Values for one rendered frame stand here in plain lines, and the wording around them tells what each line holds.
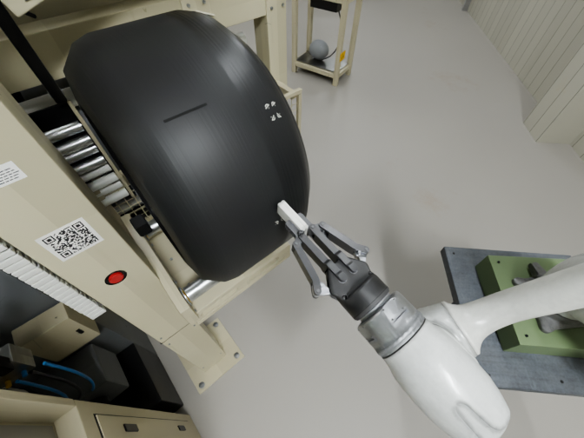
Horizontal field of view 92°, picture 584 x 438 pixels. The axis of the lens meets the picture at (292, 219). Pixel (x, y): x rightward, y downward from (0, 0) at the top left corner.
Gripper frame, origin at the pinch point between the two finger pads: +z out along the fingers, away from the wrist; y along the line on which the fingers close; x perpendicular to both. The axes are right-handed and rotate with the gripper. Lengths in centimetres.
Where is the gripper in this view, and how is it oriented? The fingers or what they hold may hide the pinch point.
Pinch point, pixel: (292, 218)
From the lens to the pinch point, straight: 51.8
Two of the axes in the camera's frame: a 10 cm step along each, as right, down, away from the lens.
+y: -7.6, 5.2, -3.9
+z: -6.5, -6.9, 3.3
